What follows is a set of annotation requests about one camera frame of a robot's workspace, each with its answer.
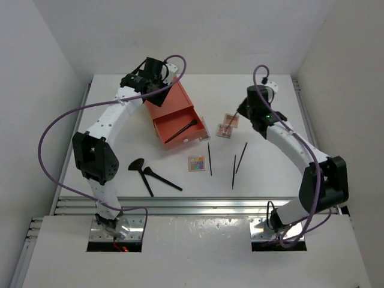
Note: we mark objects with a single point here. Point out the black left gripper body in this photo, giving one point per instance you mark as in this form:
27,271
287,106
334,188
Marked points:
157,98

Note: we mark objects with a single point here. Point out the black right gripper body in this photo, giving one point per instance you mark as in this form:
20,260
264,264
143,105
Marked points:
245,111

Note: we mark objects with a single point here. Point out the short black brush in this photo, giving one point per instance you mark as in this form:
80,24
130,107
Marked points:
231,121

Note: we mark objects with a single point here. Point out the thin black pencil brush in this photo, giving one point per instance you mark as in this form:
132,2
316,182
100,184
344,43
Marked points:
233,172

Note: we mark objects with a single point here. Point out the orange drawer box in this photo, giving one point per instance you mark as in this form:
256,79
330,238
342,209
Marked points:
176,112

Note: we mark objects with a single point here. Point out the small black powder brush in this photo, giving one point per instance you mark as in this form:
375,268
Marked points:
192,123

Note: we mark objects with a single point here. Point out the black fan brush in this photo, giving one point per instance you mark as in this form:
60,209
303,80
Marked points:
136,165

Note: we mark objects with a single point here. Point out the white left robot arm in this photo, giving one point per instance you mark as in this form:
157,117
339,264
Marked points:
93,149

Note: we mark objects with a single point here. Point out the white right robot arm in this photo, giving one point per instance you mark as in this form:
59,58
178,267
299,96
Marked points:
324,179

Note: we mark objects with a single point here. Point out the thin dark makeup brush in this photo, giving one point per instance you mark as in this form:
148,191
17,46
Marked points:
241,157

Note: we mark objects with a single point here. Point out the brown eyeshadow palette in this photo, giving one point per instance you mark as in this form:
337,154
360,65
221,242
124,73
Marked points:
234,118

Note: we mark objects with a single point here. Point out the pink eyeshadow palette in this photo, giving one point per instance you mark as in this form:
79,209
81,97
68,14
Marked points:
224,131

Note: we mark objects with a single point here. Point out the small clear eyeshadow palette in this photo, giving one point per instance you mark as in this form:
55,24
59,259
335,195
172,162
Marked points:
206,135

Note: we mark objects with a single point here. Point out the thin black liner brush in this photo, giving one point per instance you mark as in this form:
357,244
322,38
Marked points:
209,158

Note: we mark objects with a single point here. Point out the colourful eyeshadow palette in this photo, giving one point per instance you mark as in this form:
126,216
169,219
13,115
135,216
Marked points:
196,163

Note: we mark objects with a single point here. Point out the angled black powder brush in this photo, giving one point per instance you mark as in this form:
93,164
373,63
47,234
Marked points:
150,172

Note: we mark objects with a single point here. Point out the white front cover panel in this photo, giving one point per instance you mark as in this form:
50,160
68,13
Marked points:
194,252

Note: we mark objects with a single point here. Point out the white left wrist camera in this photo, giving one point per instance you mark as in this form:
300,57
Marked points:
170,72

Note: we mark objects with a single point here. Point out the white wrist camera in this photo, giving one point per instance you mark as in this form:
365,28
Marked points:
272,89
170,72

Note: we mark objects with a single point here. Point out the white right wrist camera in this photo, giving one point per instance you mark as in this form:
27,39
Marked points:
272,89

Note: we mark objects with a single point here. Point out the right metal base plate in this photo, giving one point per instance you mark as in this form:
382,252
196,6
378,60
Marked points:
260,232

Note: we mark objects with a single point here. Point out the metal base plate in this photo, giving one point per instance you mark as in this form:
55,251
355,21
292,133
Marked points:
128,229
260,232

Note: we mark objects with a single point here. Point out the aluminium frame rail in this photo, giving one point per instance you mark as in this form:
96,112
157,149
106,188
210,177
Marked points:
226,206

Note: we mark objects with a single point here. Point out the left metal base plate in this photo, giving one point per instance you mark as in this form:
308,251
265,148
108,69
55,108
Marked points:
128,229

